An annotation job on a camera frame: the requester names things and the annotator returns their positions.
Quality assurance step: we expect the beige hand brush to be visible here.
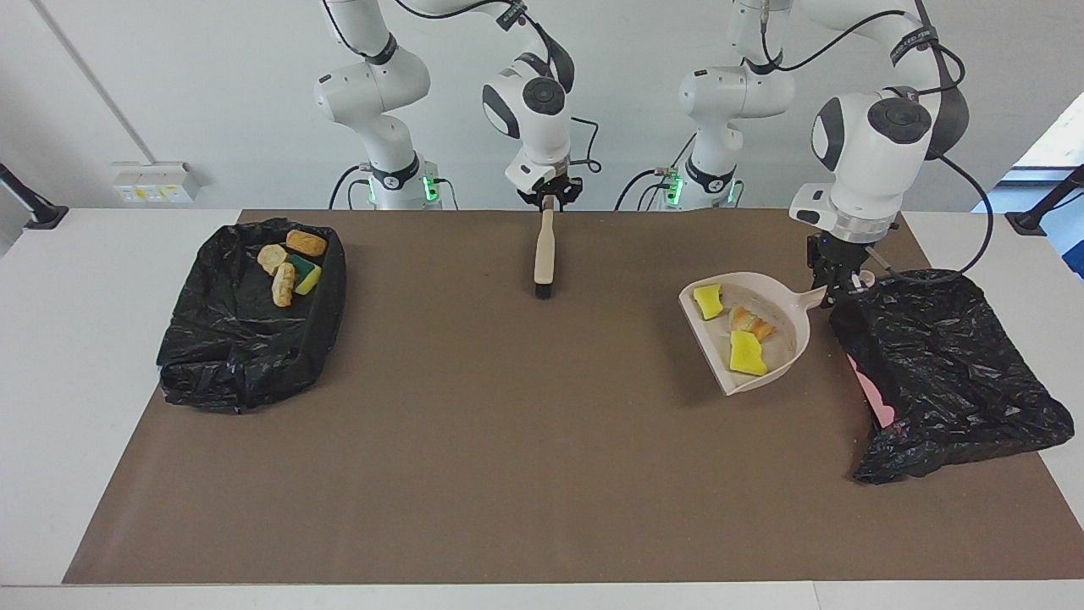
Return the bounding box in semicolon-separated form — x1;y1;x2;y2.
533;197;557;300

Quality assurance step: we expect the beige plastic dustpan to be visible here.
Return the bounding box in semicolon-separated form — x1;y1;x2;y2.
677;270;877;397

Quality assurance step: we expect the striped croissant piece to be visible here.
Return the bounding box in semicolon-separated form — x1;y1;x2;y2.
728;306;777;342

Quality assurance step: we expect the yellow green scouring sponge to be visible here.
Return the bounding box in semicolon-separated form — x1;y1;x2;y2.
288;254;323;296

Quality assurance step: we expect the pink plastic bin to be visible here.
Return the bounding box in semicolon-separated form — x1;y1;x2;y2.
847;354;897;429

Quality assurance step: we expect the black crumpled trash bag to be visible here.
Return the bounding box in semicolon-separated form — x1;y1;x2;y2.
828;269;1075;485

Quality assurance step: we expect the black bag lined bin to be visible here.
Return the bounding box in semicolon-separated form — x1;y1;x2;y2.
157;218;348;414

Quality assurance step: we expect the black clamp stand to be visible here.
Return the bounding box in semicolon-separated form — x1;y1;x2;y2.
1005;165;1084;236
0;163;70;231

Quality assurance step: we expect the brown table mat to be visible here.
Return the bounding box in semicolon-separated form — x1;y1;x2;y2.
62;209;1084;585

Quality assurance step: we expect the black left base cable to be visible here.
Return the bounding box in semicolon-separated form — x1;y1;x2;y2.
614;136;697;211

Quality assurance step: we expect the black base cable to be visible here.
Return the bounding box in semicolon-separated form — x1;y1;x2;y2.
614;136;697;211
328;164;462;211

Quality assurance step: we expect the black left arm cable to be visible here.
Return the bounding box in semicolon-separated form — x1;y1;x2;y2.
758;0;994;285

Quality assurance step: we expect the black right base cable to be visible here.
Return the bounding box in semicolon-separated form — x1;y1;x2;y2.
328;164;462;211

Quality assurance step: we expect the white wall outlet box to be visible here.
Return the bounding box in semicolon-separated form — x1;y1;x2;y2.
112;161;204;204

